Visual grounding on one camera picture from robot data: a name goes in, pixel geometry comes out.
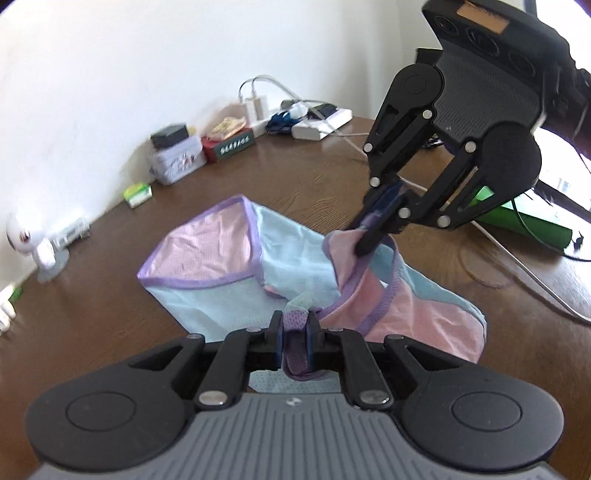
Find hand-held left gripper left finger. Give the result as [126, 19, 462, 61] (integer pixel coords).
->
[127, 311, 283, 411]

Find blue small object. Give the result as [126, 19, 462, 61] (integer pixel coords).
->
[268, 111, 301, 134]

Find small white device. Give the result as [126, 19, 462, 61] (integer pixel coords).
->
[48, 215, 90, 250]

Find pink blue mesh vest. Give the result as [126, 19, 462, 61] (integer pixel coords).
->
[137, 195, 488, 395]

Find black charger block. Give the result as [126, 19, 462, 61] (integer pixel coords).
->
[150, 123, 190, 149]

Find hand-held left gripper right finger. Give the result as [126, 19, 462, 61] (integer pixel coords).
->
[306, 311, 467, 411]

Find green white small box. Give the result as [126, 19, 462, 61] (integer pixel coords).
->
[122, 182, 154, 208]

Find green plastic sheet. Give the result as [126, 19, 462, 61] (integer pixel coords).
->
[475, 185, 575, 254]

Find tan snack packet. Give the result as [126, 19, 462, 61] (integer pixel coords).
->
[208, 116, 247, 140]

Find printed tin box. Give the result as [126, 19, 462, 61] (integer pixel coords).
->
[148, 137, 208, 186]

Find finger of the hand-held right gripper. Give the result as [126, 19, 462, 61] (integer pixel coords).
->
[353, 141, 513, 258]
[353, 88, 437, 232]

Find white robot figurine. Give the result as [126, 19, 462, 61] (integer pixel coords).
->
[4, 212, 70, 283]

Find white power strip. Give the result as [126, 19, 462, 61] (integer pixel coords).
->
[291, 107, 354, 141]

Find dark box with green label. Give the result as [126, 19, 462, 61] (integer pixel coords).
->
[202, 130, 257, 164]

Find white plastic holder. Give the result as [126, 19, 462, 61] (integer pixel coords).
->
[0, 284, 21, 333]

